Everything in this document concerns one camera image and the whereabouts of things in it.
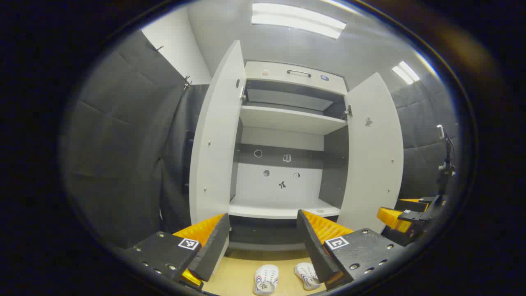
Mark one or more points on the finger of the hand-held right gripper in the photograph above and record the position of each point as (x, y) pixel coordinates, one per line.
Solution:
(392, 218)
(417, 200)

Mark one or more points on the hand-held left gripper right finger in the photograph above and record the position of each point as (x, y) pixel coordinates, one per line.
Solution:
(314, 250)

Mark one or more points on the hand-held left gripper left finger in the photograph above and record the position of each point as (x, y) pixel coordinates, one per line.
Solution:
(213, 250)

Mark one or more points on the white canvas shoe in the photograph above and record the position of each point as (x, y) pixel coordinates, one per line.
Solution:
(266, 279)
(307, 276)

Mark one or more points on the white shoe cabinet door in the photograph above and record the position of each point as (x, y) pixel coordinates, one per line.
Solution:
(372, 164)
(218, 144)

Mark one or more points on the white grey shoe cabinet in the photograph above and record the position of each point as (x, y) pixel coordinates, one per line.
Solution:
(287, 119)

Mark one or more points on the ceiling light panel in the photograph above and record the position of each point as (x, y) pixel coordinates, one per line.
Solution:
(298, 19)
(406, 72)

